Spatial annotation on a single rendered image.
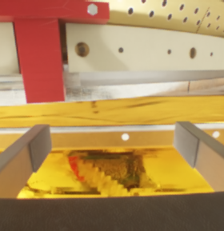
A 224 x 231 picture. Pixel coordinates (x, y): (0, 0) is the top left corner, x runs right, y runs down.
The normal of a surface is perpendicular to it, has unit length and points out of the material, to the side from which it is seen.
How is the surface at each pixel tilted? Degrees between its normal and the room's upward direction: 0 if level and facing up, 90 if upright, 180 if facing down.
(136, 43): 90
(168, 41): 90
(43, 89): 90
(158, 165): 133
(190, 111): 90
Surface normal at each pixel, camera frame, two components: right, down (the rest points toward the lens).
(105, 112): 0.03, 0.29
